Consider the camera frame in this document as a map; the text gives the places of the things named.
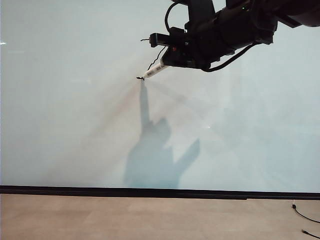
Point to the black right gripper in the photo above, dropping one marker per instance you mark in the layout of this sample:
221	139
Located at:
220	35

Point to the black marker ink letter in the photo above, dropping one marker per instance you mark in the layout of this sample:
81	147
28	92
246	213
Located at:
138	78

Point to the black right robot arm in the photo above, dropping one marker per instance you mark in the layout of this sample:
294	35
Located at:
300	12

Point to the white marker pen black cap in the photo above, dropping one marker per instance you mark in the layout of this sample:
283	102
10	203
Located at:
156	70

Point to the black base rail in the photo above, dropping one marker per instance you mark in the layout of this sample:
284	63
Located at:
125	196

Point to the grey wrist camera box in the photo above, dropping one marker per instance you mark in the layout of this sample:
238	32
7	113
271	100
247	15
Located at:
160	40

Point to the white whiteboard with black frame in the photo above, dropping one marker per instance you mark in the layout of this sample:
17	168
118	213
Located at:
75	100

